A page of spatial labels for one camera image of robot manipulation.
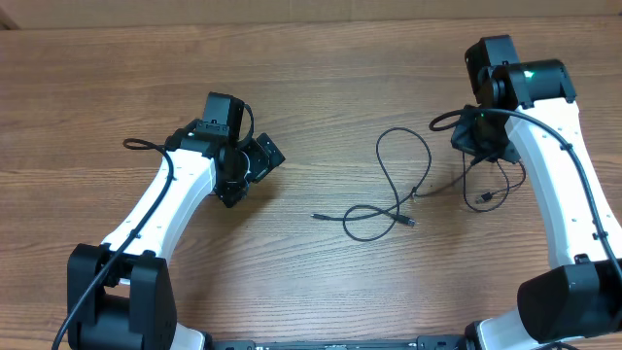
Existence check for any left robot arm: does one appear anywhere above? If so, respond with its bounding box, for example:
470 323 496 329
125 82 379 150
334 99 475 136
52 120 285 349

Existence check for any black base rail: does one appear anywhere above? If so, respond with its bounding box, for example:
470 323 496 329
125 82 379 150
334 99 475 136
204 334 476 350

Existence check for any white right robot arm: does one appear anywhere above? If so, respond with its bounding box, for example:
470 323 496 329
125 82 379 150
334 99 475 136
452 56 621 349

